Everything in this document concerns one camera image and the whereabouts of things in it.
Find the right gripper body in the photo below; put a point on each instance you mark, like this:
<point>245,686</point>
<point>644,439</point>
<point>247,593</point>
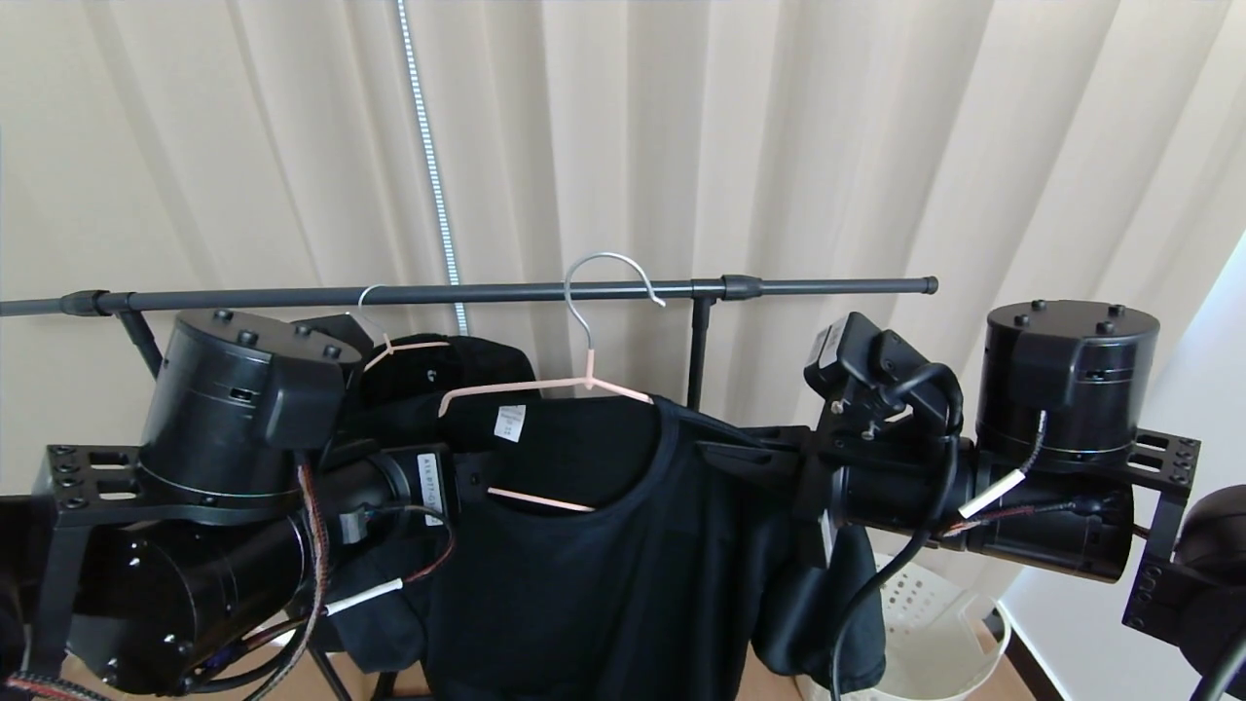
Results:
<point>876,487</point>

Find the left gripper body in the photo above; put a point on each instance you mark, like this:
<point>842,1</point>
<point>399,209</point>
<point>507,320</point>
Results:
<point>419,487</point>

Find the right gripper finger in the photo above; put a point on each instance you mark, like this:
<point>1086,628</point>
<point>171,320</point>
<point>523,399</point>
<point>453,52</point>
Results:
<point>740,458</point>

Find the black shorts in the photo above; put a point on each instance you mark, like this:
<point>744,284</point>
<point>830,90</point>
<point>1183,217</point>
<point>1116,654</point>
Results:
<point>467,365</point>

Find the pink clothes hanger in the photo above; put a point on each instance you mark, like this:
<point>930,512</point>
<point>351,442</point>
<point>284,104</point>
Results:
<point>545,387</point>
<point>389,349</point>

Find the black garment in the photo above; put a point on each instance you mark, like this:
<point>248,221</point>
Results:
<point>604,584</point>

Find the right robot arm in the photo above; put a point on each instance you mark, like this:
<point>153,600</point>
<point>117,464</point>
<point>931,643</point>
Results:
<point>1061,389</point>

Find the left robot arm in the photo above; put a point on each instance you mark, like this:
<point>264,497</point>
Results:
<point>224,419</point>

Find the white laundry basket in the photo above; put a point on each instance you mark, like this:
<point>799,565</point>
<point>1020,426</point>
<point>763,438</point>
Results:
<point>934,633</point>

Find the black clothes rack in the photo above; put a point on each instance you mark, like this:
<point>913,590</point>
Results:
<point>779,286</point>

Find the beige curtain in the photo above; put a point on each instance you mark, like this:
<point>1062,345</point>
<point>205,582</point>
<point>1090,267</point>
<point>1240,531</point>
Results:
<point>779,127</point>

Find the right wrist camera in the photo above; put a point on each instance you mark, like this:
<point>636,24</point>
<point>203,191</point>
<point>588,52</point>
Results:
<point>866,370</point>

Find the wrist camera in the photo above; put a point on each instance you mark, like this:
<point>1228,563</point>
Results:
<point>336,336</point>
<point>866,370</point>

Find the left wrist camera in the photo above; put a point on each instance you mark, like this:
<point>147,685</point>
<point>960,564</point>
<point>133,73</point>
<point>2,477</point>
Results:
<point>336,336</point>

